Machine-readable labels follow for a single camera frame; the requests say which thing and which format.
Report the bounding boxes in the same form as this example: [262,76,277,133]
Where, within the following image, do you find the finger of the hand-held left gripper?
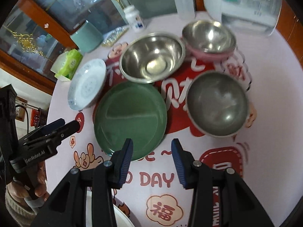
[33,118,66,136]
[20,120,81,147]

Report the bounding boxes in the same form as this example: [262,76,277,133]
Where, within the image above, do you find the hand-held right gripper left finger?
[30,138,133,227]

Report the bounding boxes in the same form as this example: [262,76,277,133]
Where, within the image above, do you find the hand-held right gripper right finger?
[171,138,276,227]

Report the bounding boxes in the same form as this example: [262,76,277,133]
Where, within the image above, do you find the green plate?
[93,82,168,161]

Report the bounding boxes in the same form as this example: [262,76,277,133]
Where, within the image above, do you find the white blue patterned plate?
[67,59,107,111]

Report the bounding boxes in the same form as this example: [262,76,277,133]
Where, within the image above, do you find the stainless steel bowl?
[181,20,237,62]
[119,33,186,84]
[186,71,249,138]

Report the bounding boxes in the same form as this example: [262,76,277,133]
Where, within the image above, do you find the person's left forearm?
[5,187,39,227]

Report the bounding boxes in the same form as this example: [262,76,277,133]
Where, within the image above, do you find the person's left hand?
[7,161,50,202]

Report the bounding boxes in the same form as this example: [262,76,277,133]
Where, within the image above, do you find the red box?
[30,108,42,129]

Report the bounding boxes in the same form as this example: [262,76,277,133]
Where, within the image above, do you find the printed pink tablecloth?
[45,12,303,227]

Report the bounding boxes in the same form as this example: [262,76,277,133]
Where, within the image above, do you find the plain white plate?
[85,189,135,227]

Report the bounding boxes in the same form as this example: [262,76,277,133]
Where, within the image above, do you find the green tissue packet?
[50,49,83,81]

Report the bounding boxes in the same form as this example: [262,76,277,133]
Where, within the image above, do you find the gold hanging ornament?
[3,26,51,58]

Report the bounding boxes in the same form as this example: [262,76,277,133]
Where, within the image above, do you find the teal ceramic cup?
[70,20,104,54]

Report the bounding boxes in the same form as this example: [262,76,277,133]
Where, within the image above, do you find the wooden glass cabinet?
[0,0,134,90]

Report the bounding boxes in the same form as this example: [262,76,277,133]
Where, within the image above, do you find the gold rimmed blister tray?
[102,27,130,47]

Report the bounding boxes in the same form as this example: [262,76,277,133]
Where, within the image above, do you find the white pill bottle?
[124,5,145,33]

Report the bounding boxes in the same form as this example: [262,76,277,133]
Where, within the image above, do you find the clear squeeze bottle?
[173,0,196,20]

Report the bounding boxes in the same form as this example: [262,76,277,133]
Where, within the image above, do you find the clear plastic storage box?
[220,0,283,36]

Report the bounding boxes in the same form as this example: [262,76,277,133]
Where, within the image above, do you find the brown wooden furniture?
[276,0,303,61]

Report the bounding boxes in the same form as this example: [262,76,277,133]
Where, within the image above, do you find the wooden wall shelf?
[15,96,29,122]

